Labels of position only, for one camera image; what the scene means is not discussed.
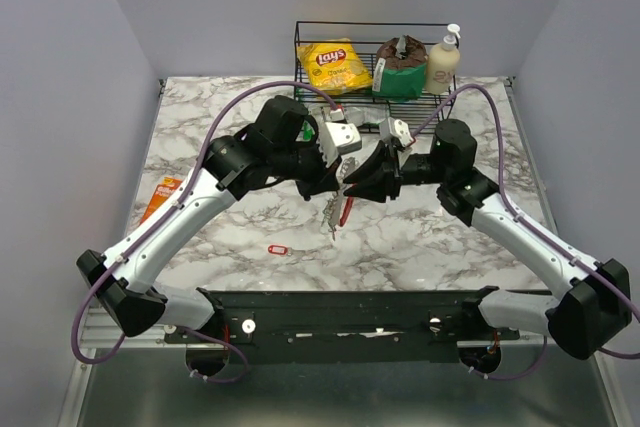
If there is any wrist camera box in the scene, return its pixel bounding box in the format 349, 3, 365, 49
318, 122, 362, 166
378, 117, 415, 148

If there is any green brown coffee bag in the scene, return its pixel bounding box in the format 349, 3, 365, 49
371, 35, 427, 100

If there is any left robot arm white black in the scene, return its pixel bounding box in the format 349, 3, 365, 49
77, 95, 361, 342

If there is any cream pump lotion bottle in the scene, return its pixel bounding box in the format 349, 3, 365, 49
425, 23, 461, 95

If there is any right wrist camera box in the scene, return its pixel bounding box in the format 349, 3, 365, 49
378, 117, 415, 148

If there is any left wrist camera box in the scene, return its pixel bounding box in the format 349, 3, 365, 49
318, 122, 362, 166

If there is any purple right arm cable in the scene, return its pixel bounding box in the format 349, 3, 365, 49
409, 84, 640, 381

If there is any yellow Lays chips bag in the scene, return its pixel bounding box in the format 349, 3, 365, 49
296, 38, 373, 96

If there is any green white snack packet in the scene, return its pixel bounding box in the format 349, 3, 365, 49
296, 104, 390, 142

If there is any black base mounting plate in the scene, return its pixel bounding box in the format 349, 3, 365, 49
102, 289, 586, 363

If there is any orange Gillette razor box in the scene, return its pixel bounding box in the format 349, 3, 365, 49
139, 177, 182, 224

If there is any aluminium frame rail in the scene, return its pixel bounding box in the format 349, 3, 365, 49
79, 308, 543, 348

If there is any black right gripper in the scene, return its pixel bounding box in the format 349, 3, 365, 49
342, 139, 450, 205

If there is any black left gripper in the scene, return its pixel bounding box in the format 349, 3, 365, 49
270, 133, 343, 202

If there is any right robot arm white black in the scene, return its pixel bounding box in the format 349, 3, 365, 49
345, 120, 631, 360

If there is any lone key with red tag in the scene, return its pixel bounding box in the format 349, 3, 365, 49
267, 244, 304, 256

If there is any black wire rack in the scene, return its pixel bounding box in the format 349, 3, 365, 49
294, 20, 459, 133

